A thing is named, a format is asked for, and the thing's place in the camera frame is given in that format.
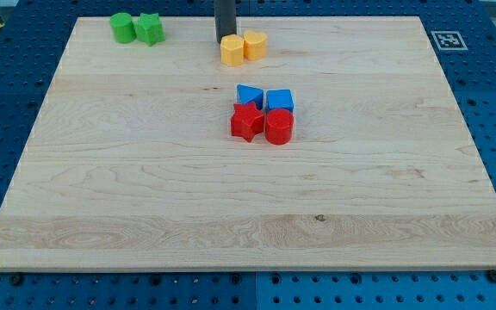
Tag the yellow hexagon block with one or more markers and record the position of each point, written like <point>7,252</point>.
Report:
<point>232,50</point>

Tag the green cylinder block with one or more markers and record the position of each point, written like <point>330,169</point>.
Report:
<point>122,27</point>

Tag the blue cube block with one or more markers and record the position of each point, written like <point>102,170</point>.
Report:
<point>280,99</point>

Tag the green star block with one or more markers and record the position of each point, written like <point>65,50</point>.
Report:
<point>149,29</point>

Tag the white fiducial marker tag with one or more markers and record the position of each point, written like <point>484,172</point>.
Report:
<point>447,40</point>

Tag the light wooden board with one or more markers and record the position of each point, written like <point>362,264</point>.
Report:
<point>131,165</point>

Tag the yellow heart block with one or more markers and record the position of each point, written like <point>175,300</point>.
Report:
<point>255,44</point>

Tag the blue triangle block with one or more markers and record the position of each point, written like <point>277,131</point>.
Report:
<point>247,94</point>

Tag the red cylinder block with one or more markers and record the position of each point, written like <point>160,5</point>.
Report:
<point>279,126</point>

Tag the red star block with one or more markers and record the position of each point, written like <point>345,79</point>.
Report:
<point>247,121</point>

